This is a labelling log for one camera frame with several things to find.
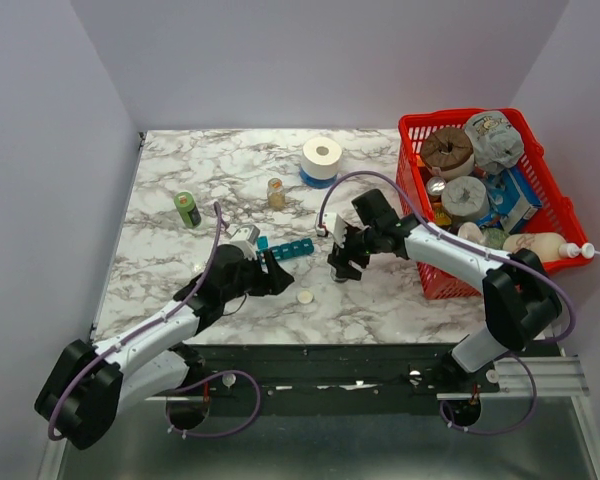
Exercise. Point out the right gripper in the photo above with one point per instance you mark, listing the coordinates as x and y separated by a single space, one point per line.
339 257

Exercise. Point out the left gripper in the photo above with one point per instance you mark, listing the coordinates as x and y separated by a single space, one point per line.
273 282

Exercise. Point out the white pill bottle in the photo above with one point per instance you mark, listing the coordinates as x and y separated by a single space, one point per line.
339 274

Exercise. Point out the white bottle cap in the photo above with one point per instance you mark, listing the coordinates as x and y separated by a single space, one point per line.
305 297

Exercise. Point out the teal weekly pill organizer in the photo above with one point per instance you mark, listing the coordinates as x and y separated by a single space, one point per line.
285 251

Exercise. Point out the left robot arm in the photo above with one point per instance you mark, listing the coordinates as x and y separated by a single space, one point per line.
145 345

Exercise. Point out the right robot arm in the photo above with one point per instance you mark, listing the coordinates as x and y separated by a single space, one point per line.
519 301

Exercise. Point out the blue tape roll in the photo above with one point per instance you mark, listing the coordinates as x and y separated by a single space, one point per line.
316 183

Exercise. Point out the amber glass pill jar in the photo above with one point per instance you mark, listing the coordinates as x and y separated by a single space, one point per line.
276 194

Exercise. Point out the white toilet paper roll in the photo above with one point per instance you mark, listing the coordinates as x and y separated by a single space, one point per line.
321 158

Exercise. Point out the silver can top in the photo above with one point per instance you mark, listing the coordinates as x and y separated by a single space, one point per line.
435 187

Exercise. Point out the green pill bottle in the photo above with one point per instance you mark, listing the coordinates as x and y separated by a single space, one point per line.
187 208

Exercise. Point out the grey paper roll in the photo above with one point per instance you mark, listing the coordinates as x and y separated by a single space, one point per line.
465 199

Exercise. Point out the green round object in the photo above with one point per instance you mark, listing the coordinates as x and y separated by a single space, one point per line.
494 238

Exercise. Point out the brown paper roll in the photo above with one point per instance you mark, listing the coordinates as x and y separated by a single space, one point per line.
448 153

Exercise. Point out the blue cardboard box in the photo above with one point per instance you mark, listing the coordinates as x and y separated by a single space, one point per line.
512 197

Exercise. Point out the grey crumpled printed bag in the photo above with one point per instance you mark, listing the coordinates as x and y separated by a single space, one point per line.
497 145

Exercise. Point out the cream squeeze bottle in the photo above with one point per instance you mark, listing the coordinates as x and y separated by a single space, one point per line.
549 247

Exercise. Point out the red plastic basket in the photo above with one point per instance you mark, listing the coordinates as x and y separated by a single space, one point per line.
557 214

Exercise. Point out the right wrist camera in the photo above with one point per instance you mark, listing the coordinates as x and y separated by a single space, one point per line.
331 225

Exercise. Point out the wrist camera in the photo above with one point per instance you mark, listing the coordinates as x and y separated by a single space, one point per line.
331 225
245 238

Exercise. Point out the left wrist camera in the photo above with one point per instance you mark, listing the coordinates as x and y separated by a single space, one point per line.
245 238

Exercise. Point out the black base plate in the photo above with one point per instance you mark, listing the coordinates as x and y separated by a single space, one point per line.
241 405

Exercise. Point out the aluminium rail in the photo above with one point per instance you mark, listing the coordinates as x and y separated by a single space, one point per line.
408 373

